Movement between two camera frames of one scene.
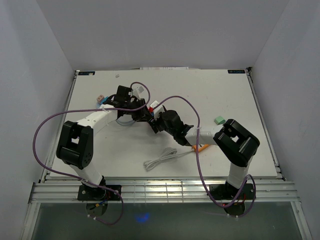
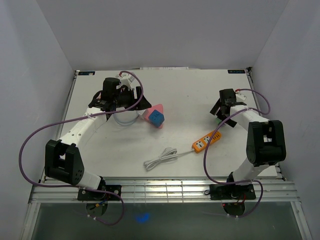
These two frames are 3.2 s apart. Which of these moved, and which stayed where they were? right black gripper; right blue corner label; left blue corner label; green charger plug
Moved: right black gripper
Stayed: right blue corner label; green charger plug; left blue corner label
